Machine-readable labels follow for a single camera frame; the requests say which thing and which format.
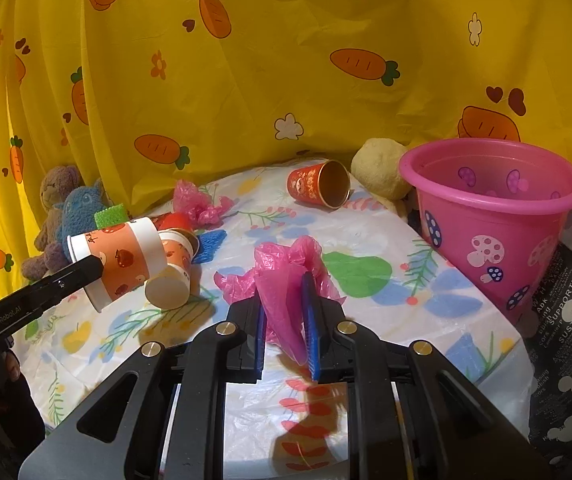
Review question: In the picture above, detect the yellow carrot-print curtain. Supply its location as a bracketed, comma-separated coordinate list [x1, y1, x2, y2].
[0, 0, 572, 281]

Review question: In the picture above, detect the small apple-print paper cup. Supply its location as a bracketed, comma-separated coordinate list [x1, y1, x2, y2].
[143, 227, 201, 309]

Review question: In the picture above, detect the blue plush toy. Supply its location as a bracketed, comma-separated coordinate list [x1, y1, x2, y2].
[56, 177, 109, 261]

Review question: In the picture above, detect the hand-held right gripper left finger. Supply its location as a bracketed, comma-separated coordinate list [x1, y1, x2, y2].
[18, 296, 269, 480]

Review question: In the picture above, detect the person's left hand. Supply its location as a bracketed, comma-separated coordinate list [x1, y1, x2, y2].
[0, 348, 23, 387]

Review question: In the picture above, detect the cream plush toy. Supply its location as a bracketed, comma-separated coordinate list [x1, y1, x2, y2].
[351, 137, 417, 216]

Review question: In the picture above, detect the red paper cup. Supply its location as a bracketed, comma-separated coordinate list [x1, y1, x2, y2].
[287, 159, 351, 209]

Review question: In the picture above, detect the brown teddy bear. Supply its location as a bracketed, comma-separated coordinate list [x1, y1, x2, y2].
[20, 164, 84, 282]

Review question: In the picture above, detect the floral plastic tablecloth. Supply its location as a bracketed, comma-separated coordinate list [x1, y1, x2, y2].
[11, 157, 536, 480]

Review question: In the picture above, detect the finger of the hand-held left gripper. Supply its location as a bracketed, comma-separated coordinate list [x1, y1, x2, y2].
[31, 255, 105, 304]

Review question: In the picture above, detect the black printed bag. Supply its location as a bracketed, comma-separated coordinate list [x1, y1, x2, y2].
[526, 250, 572, 471]

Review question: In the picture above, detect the orange apple-print paper cup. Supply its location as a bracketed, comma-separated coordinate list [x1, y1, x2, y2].
[66, 217, 164, 313]

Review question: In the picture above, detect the green sponge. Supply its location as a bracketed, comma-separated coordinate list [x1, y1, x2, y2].
[93, 202, 131, 228]

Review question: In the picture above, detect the pink plastic bag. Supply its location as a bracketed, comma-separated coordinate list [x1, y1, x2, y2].
[172, 179, 237, 226]
[214, 234, 347, 365]

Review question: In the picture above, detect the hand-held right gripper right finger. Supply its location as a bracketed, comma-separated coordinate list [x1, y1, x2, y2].
[301, 271, 554, 480]

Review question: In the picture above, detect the blue mesh scrap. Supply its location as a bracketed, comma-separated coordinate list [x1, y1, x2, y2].
[191, 229, 229, 265]

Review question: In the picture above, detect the red wrapper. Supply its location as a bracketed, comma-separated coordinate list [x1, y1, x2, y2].
[153, 211, 191, 233]

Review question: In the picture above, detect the pink mushroom-print bucket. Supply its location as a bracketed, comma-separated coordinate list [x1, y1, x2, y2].
[398, 138, 572, 328]

